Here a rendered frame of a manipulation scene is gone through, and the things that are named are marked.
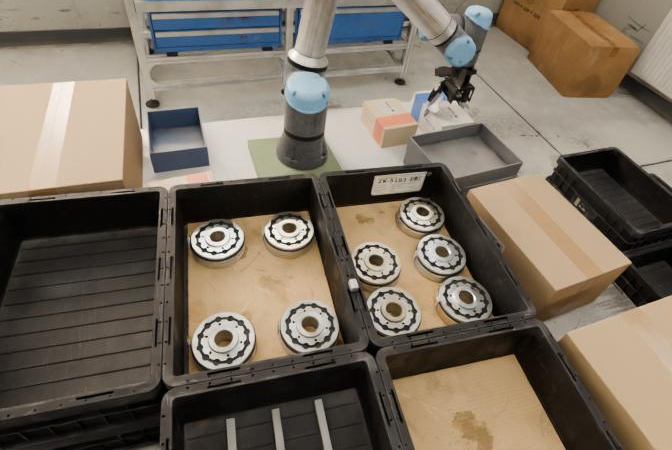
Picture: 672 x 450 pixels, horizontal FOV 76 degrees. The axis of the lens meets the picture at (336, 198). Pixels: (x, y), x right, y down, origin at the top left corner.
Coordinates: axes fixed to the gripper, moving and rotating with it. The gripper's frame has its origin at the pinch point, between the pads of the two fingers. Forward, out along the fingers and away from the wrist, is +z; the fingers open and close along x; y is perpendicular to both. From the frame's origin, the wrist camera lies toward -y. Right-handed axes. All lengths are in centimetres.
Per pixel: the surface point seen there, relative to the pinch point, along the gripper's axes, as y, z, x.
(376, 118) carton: 0.2, -1.2, -24.2
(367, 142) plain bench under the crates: 2.4, 6.3, -26.9
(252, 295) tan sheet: 56, -7, -75
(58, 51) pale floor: -214, 77, -154
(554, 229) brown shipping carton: 59, -10, -7
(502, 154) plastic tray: 24.3, -0.7, 7.7
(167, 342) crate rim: 67, -17, -89
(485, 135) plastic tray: 15.4, -1.3, 7.1
